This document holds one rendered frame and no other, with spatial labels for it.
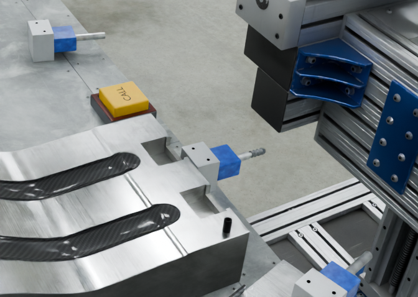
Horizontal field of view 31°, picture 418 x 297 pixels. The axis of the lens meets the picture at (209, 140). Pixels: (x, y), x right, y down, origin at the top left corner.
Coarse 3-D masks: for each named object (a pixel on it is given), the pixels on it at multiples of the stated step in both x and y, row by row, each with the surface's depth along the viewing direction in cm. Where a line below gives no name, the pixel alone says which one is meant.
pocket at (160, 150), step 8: (144, 144) 103; (152, 144) 104; (160, 144) 105; (168, 144) 105; (152, 152) 105; (160, 152) 106; (168, 152) 105; (160, 160) 104; (168, 160) 104; (176, 160) 103
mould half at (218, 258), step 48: (48, 144) 101; (96, 144) 102; (96, 192) 95; (144, 192) 95; (144, 240) 89; (192, 240) 89; (240, 240) 92; (0, 288) 76; (48, 288) 79; (96, 288) 83; (144, 288) 87; (192, 288) 92
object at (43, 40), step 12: (36, 24) 131; (48, 24) 131; (36, 36) 128; (48, 36) 129; (60, 36) 131; (72, 36) 132; (84, 36) 134; (96, 36) 135; (36, 48) 130; (48, 48) 131; (60, 48) 132; (72, 48) 133; (36, 60) 131; (48, 60) 132
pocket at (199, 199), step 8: (184, 192) 96; (192, 192) 97; (200, 192) 98; (208, 192) 98; (192, 200) 98; (200, 200) 99; (208, 200) 98; (192, 208) 97; (200, 208) 98; (208, 208) 98; (216, 208) 96; (200, 216) 96; (208, 216) 97
